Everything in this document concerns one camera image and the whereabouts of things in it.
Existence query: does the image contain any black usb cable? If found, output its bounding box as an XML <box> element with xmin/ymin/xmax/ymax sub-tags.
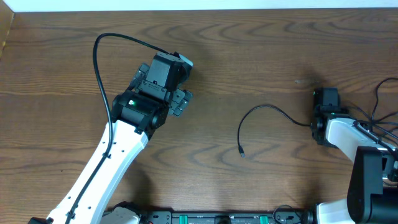
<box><xmin>237</xmin><ymin>105</ymin><xmax>312</xmax><ymax>158</ymax></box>
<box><xmin>341</xmin><ymin>77</ymin><xmax>398</xmax><ymax>141</ymax></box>

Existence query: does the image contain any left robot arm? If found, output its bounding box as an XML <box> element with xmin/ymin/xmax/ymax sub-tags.
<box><xmin>29</xmin><ymin>52</ymin><xmax>193</xmax><ymax>224</ymax></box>

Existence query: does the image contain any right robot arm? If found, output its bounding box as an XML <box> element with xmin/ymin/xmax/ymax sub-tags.
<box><xmin>302</xmin><ymin>88</ymin><xmax>397</xmax><ymax>224</ymax></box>

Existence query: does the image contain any left camera cable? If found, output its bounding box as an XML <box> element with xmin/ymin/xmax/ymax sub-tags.
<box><xmin>65</xmin><ymin>32</ymin><xmax>170</xmax><ymax>224</ymax></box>

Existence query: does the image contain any camera cable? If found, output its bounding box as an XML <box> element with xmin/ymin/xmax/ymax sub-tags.
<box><xmin>65</xmin><ymin>32</ymin><xmax>170</xmax><ymax>224</ymax></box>
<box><xmin>353</xmin><ymin>119</ymin><xmax>398</xmax><ymax>156</ymax></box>

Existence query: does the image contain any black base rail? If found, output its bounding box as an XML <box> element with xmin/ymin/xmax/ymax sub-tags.
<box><xmin>102</xmin><ymin>210</ymin><xmax>315</xmax><ymax>224</ymax></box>

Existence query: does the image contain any right camera cable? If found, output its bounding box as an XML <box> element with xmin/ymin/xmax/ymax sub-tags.
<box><xmin>353</xmin><ymin>119</ymin><xmax>398</xmax><ymax>156</ymax></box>

